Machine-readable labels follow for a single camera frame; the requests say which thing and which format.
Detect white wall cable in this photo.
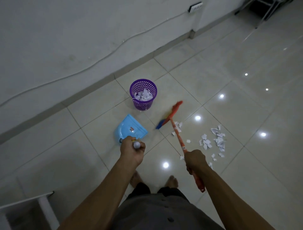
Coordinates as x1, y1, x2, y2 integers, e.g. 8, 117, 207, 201
0, 11, 190, 107

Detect white metal table frame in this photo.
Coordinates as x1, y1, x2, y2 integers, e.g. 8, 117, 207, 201
0, 191, 60, 230

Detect person's left hand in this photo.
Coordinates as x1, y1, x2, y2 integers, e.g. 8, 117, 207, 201
120, 136, 146, 166

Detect person's left foot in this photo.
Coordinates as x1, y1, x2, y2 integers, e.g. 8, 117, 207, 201
129, 171, 143, 189

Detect blue plastic dustpan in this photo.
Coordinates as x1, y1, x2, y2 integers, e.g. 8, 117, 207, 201
114, 114, 148, 149

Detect person's left forearm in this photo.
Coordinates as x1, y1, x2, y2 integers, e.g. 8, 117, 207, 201
57, 157, 138, 230

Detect person's right hand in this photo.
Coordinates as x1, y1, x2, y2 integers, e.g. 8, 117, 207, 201
184, 149, 210, 175

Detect orange handled multicolour broom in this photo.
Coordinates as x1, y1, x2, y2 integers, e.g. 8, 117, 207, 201
155, 100, 206, 193

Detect purple plastic waste basket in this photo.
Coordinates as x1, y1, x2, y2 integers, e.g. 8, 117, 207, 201
129, 79, 158, 111

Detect scattered white paper scraps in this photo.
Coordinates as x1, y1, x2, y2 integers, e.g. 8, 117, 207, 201
171, 121, 226, 170

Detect person's right forearm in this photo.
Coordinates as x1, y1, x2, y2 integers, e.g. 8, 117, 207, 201
198, 166, 276, 230

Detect person's black shorts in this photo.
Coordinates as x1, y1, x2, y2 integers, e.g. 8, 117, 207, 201
127, 182, 190, 202

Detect paper scraps in basket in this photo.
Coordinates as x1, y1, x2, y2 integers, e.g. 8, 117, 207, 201
134, 89, 154, 102

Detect white metal rack legs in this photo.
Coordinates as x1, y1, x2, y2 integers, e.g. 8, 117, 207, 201
234, 0, 288, 29

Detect white wall socket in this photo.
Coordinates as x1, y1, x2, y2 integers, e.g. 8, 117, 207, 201
188, 2, 204, 13

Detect person's foot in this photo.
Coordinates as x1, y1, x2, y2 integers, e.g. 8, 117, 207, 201
165, 175, 179, 189
129, 171, 143, 189

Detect person's right foot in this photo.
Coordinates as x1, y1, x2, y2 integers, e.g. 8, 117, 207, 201
165, 175, 179, 189

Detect person's grey buttoned shirt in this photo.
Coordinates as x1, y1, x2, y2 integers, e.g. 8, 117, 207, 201
109, 193, 225, 230

